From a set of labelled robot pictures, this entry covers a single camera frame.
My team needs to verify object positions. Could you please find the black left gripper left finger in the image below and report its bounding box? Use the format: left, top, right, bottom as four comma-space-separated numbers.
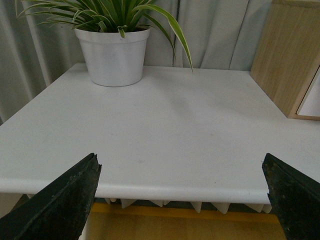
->
0, 153, 102, 240

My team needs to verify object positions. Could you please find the green spider plant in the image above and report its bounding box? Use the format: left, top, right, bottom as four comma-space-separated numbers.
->
15, 0, 193, 67

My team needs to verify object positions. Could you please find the light wooden drawer cabinet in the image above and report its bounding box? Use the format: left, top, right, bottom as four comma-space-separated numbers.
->
250, 0, 320, 121

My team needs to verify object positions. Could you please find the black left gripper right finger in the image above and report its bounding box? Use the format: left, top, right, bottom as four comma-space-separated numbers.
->
262, 153, 320, 240

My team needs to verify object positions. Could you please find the white plastic plant pot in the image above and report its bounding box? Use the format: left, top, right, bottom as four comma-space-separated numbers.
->
74, 28, 150, 87

